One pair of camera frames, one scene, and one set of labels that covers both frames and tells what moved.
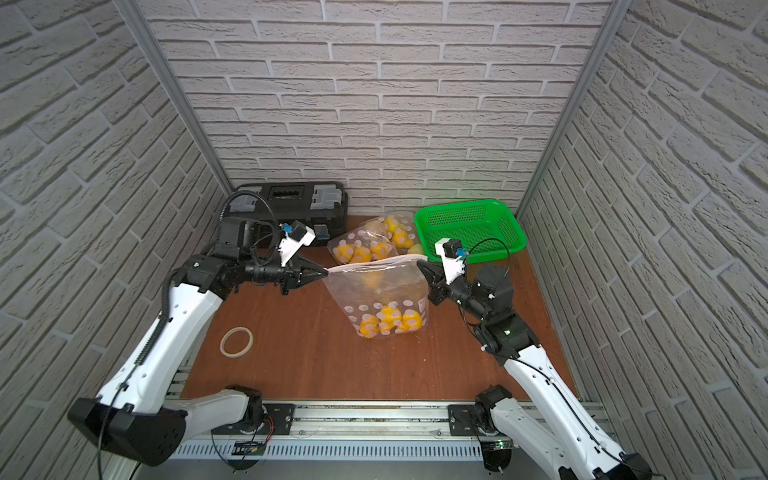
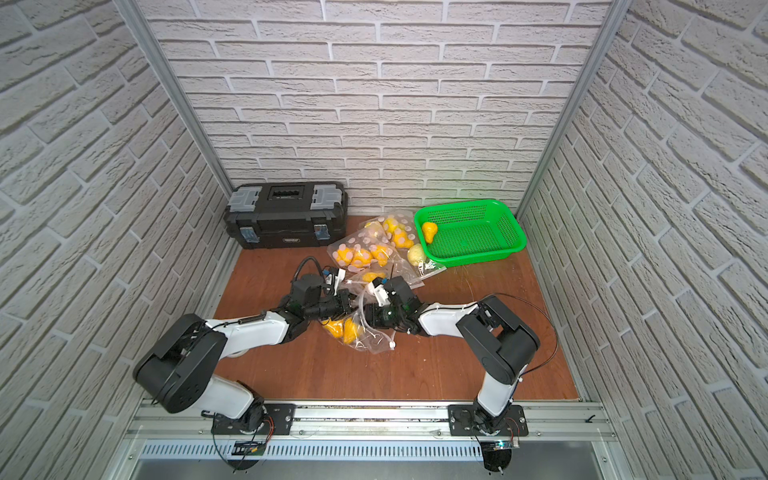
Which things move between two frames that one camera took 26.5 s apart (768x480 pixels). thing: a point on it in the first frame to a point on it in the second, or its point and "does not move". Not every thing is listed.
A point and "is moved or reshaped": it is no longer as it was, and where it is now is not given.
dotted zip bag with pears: [384, 297] is moved or reshaped
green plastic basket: [480, 229] does not move
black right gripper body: [462, 292] to [385, 317]
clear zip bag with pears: [387, 236] does not move
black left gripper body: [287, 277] to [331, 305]
